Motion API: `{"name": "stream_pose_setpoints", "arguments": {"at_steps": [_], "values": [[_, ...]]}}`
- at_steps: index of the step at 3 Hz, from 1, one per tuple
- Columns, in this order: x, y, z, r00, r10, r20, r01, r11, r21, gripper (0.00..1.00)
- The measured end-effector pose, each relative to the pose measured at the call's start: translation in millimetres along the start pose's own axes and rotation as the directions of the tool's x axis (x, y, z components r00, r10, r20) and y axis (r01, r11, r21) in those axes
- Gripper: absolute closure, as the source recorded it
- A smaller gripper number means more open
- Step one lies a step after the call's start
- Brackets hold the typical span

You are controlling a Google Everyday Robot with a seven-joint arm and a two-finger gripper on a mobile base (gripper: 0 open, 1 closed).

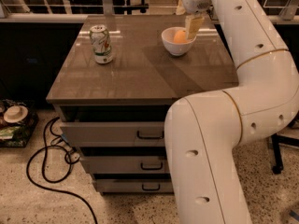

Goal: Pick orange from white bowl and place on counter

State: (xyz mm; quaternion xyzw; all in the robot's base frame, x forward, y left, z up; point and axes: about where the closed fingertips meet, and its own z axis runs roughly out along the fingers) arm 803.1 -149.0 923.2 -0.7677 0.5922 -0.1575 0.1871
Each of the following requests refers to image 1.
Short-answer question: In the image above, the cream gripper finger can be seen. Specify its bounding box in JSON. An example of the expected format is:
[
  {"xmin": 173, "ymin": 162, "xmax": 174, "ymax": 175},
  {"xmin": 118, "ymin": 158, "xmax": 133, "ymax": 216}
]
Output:
[{"xmin": 185, "ymin": 15, "xmax": 205, "ymax": 40}]

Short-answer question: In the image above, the orange fruit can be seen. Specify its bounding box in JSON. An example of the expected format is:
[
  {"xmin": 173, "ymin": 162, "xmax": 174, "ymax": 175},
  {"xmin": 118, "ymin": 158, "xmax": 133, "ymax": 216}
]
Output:
[{"xmin": 173, "ymin": 30, "xmax": 188, "ymax": 44}]

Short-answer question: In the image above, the white ceramic bowl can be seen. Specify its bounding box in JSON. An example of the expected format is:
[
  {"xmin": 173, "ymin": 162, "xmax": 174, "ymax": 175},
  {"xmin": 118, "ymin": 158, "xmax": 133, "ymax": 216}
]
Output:
[{"xmin": 161, "ymin": 27, "xmax": 195, "ymax": 56}]

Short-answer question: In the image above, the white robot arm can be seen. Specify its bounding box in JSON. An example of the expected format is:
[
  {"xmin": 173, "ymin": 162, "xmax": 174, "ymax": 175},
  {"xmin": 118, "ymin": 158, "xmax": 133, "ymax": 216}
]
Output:
[{"xmin": 164, "ymin": 0, "xmax": 299, "ymax": 224}]

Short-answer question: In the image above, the green white soda can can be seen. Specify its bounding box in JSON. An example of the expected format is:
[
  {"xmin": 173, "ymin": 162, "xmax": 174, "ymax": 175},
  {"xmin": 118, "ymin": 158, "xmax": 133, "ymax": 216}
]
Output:
[{"xmin": 89, "ymin": 24, "xmax": 113, "ymax": 64}]

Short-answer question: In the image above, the grey drawer cabinet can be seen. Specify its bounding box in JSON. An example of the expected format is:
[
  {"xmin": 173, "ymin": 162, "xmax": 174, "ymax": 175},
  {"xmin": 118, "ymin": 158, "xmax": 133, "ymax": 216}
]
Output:
[{"xmin": 47, "ymin": 15, "xmax": 237, "ymax": 181}]

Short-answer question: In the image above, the top grey drawer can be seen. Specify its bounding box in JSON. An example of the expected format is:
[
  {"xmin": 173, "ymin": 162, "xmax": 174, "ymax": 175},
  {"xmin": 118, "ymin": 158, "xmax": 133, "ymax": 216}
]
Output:
[{"xmin": 61, "ymin": 122, "xmax": 164, "ymax": 147}]

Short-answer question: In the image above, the grey drawer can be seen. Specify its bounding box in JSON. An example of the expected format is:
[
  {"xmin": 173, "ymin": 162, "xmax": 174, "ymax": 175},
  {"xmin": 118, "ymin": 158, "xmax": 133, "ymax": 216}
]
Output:
[
  {"xmin": 80, "ymin": 156, "xmax": 169, "ymax": 174},
  {"xmin": 93, "ymin": 179, "xmax": 173, "ymax": 193},
  {"xmin": 61, "ymin": 122, "xmax": 164, "ymax": 147}
]

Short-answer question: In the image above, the middle grey drawer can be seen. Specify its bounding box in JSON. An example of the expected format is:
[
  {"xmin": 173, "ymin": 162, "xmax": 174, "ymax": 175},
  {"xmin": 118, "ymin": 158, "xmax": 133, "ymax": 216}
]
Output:
[{"xmin": 80, "ymin": 156, "xmax": 169, "ymax": 174}]

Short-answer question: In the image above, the black stand leg with caster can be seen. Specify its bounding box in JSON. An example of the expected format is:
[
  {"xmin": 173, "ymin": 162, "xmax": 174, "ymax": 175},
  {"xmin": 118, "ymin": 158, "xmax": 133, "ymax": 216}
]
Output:
[{"xmin": 271, "ymin": 134, "xmax": 299, "ymax": 175}]

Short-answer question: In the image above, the bottom grey drawer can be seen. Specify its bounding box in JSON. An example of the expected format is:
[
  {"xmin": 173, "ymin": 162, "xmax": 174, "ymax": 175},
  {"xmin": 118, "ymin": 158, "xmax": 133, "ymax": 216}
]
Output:
[{"xmin": 93, "ymin": 179, "xmax": 173, "ymax": 193}]

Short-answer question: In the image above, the beige hat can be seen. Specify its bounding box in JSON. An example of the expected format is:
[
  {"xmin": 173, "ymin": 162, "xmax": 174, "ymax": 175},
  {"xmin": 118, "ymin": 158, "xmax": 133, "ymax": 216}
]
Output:
[{"xmin": 4, "ymin": 105, "xmax": 28, "ymax": 123}]

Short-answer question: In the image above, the black floor cable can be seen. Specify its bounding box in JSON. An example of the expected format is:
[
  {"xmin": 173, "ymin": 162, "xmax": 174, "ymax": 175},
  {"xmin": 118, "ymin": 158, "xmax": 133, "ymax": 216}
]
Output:
[{"xmin": 25, "ymin": 116, "xmax": 99, "ymax": 224}]

